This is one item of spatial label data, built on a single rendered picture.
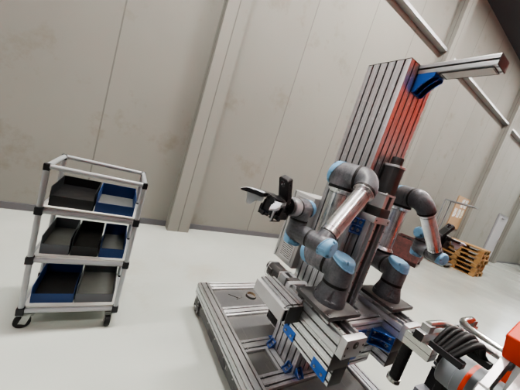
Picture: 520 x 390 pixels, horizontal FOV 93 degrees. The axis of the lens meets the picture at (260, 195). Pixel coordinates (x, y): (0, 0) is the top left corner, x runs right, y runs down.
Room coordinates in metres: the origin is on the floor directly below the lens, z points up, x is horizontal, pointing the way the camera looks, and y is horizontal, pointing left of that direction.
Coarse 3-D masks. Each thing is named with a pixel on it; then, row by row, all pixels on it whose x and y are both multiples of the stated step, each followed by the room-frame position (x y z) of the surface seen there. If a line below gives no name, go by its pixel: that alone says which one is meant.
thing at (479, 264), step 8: (448, 248) 7.95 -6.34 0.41; (464, 248) 7.13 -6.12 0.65; (472, 248) 7.49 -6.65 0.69; (480, 248) 6.94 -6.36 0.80; (456, 256) 7.21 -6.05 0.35; (464, 256) 7.32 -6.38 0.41; (472, 256) 6.94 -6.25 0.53; (480, 256) 6.82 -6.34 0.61; (488, 256) 7.15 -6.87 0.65; (456, 264) 7.17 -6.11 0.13; (464, 264) 7.53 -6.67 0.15; (472, 264) 6.86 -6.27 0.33; (480, 264) 6.91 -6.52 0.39; (464, 272) 6.95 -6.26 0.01; (472, 272) 6.83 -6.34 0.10; (480, 272) 7.06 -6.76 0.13
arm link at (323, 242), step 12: (360, 180) 1.08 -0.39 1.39; (372, 180) 1.06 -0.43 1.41; (360, 192) 1.03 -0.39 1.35; (372, 192) 1.04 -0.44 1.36; (348, 204) 0.99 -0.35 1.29; (360, 204) 1.00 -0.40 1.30; (336, 216) 0.96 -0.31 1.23; (348, 216) 0.96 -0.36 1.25; (324, 228) 0.93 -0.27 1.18; (336, 228) 0.93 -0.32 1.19; (312, 240) 0.91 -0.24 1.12; (324, 240) 0.88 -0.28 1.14; (336, 240) 0.93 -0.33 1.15; (324, 252) 0.87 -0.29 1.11
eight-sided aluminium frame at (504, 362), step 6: (498, 360) 0.62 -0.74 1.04; (504, 360) 0.62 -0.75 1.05; (498, 366) 0.61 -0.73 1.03; (504, 366) 0.60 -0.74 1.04; (510, 366) 0.62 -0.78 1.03; (492, 372) 0.60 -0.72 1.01; (498, 372) 0.60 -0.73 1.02; (504, 372) 0.61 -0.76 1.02; (486, 378) 0.59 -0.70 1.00; (492, 378) 0.59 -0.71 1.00; (498, 378) 0.60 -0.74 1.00; (516, 378) 0.58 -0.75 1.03; (480, 384) 0.59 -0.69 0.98; (486, 384) 0.58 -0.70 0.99; (492, 384) 0.58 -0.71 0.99; (516, 384) 0.57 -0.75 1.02
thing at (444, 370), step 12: (444, 360) 0.81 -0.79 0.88; (468, 360) 0.79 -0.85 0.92; (444, 372) 0.79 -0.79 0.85; (456, 372) 0.76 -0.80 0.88; (468, 372) 0.75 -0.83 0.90; (480, 372) 0.75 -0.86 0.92; (444, 384) 0.78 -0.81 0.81; (456, 384) 0.75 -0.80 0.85; (468, 384) 0.73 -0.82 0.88; (504, 384) 0.72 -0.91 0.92
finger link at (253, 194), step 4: (244, 188) 0.84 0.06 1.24; (248, 188) 0.84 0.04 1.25; (252, 188) 0.85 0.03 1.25; (248, 192) 0.86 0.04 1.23; (252, 192) 0.85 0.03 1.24; (256, 192) 0.85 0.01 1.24; (260, 192) 0.85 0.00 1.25; (264, 192) 0.87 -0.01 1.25; (248, 196) 0.86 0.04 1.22; (252, 196) 0.86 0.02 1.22; (256, 196) 0.87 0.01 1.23; (260, 196) 0.86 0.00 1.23; (248, 200) 0.86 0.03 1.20; (252, 200) 0.87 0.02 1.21; (260, 200) 0.87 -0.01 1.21
